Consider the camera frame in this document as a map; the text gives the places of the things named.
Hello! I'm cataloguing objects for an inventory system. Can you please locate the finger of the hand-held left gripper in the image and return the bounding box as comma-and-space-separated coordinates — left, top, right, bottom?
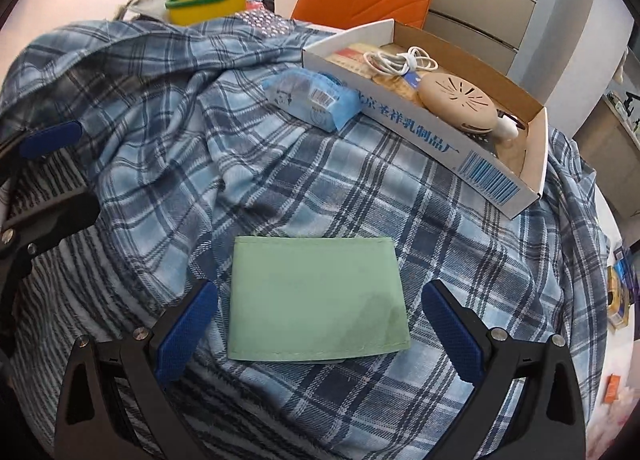
0, 121, 84, 178
0, 192, 102, 263

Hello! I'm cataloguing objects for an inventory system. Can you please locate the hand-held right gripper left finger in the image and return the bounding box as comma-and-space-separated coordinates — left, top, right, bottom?
54, 279, 219, 460

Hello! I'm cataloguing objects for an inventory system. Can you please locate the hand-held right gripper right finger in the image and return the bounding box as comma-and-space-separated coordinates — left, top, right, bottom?
421, 279, 587, 460

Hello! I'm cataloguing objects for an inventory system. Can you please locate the green cloth pouch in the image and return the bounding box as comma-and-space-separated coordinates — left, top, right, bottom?
227, 236, 412, 365

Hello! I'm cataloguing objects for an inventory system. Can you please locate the cardboard box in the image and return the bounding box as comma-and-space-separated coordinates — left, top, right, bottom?
301, 19, 549, 220

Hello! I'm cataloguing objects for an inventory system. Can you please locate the beige round device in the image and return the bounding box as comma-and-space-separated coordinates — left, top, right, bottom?
417, 72, 501, 134

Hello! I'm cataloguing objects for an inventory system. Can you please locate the white cable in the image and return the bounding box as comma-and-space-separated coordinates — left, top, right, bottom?
363, 46, 439, 79

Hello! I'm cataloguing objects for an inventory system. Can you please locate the yellow and blue packet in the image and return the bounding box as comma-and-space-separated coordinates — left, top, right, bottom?
606, 260, 632, 330

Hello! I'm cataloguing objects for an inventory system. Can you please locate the blue plaid shirt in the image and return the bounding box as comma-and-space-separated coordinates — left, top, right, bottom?
0, 17, 613, 460

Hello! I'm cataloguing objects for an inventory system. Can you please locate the yellow container with green rim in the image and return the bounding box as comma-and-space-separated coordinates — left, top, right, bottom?
165, 0, 249, 27

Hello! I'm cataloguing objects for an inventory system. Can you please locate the white plug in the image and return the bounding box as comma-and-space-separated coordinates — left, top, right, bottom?
496, 111, 527, 142

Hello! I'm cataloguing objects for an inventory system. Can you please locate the rhinestone studded cloth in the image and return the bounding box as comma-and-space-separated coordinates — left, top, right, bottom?
232, 10, 296, 37

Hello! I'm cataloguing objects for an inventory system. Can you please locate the tan textured packet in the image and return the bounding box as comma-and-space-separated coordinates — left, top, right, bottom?
372, 71, 422, 102

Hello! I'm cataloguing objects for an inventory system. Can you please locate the blue tissue packet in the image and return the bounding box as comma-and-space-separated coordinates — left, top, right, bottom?
262, 67, 364, 132

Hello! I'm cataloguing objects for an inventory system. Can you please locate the red and gold cigarette pack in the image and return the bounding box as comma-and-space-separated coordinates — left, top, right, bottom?
327, 41, 382, 73

